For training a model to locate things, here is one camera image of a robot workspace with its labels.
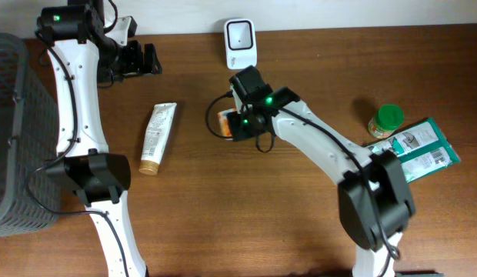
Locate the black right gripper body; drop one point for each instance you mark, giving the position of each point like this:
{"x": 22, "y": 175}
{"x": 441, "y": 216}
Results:
{"x": 235, "y": 125}

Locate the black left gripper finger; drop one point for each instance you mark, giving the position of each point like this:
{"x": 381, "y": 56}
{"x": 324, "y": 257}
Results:
{"x": 152, "y": 67}
{"x": 149, "y": 53}

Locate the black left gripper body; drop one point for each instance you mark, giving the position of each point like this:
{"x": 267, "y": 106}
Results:
{"x": 132, "y": 62}

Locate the orange Kleenex tissue pack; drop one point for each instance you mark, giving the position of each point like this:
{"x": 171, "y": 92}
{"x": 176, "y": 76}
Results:
{"x": 223, "y": 122}

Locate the white cream tube gold cap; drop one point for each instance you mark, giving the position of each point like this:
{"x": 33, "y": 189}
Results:
{"x": 156, "y": 137}

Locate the green lid jar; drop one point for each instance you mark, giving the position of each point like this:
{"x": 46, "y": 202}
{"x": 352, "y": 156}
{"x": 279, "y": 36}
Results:
{"x": 386, "y": 121}

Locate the green wipes pack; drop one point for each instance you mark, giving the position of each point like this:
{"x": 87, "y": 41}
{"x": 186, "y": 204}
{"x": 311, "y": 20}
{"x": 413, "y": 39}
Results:
{"x": 422, "y": 149}

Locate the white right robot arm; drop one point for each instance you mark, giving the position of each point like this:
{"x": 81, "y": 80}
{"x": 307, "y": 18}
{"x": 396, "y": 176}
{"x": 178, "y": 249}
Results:
{"x": 375, "y": 201}

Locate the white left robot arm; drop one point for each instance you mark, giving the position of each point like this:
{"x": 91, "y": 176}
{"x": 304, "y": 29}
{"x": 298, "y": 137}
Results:
{"x": 88, "y": 53}

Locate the white barcode scanner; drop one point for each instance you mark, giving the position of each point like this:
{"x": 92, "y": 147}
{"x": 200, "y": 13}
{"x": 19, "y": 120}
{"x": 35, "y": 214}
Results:
{"x": 240, "y": 43}

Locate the grey plastic mesh basket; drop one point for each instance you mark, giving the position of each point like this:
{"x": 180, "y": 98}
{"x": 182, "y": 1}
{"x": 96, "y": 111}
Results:
{"x": 28, "y": 137}

